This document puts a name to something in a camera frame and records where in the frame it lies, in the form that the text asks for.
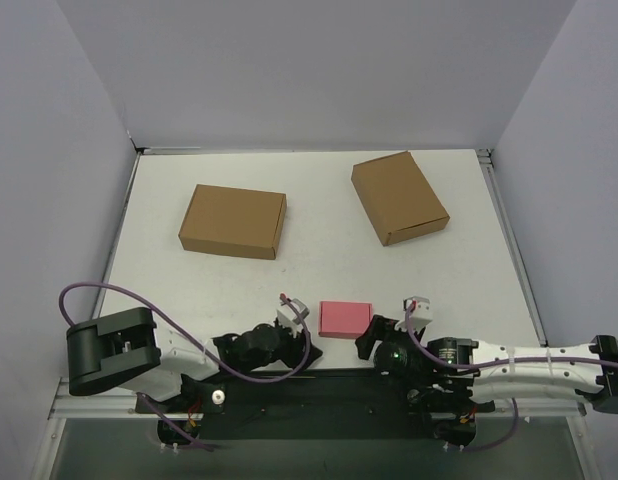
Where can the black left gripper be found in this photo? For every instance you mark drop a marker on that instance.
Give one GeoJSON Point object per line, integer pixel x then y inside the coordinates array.
{"type": "Point", "coordinates": [293, 345]}

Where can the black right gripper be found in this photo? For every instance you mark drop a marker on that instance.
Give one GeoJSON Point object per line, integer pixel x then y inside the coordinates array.
{"type": "Point", "coordinates": [380, 334]}

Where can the pink paper box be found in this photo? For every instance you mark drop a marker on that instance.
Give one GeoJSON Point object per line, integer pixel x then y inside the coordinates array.
{"type": "Point", "coordinates": [344, 320]}

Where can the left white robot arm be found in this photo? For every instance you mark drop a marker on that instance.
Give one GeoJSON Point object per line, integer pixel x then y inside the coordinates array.
{"type": "Point", "coordinates": [124, 350]}

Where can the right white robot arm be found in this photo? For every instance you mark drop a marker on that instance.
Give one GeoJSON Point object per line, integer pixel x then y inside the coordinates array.
{"type": "Point", "coordinates": [454, 375]}

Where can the right brown cardboard box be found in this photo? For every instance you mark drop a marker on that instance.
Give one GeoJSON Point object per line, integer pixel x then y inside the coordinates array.
{"type": "Point", "coordinates": [398, 199]}

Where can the brown cardboard box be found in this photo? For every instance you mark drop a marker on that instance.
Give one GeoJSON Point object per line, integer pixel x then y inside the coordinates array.
{"type": "Point", "coordinates": [233, 222]}
{"type": "Point", "coordinates": [398, 199]}

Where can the left brown cardboard box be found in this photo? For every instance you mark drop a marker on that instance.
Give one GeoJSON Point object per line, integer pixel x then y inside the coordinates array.
{"type": "Point", "coordinates": [233, 222]}

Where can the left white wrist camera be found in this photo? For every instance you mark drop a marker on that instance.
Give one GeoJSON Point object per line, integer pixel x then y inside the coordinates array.
{"type": "Point", "coordinates": [291, 315]}

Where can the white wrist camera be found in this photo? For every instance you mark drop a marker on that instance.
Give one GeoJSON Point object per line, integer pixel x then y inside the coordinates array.
{"type": "Point", "coordinates": [418, 313]}
{"type": "Point", "coordinates": [291, 315]}

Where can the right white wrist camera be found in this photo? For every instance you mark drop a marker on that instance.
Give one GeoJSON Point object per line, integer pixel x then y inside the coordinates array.
{"type": "Point", "coordinates": [418, 313]}

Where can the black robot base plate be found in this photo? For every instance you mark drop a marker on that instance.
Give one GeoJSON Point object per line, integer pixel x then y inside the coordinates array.
{"type": "Point", "coordinates": [341, 404]}

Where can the aluminium table frame rail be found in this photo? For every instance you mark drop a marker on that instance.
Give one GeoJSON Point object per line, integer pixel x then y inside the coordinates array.
{"type": "Point", "coordinates": [486, 164]}

